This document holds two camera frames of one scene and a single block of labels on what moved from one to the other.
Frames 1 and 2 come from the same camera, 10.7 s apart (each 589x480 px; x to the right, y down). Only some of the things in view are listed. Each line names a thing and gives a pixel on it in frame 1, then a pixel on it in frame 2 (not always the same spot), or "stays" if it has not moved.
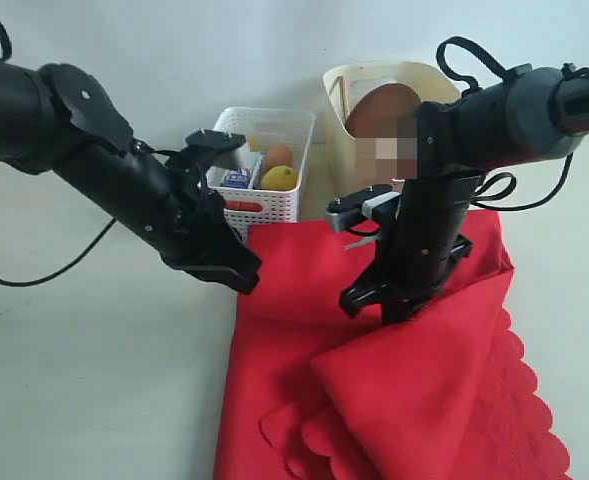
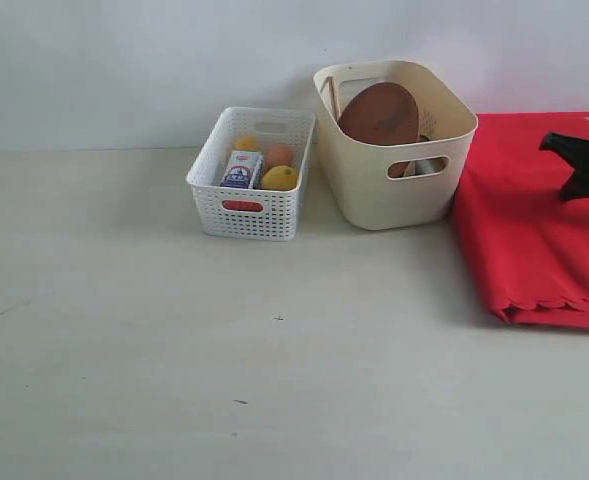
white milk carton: [246, 177] stays
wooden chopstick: [345, 96] -> [334, 97]
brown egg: [280, 154] stays
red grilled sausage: [242, 205] stays
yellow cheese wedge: [254, 147] stays
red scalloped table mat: [451, 394] -> [544, 261]
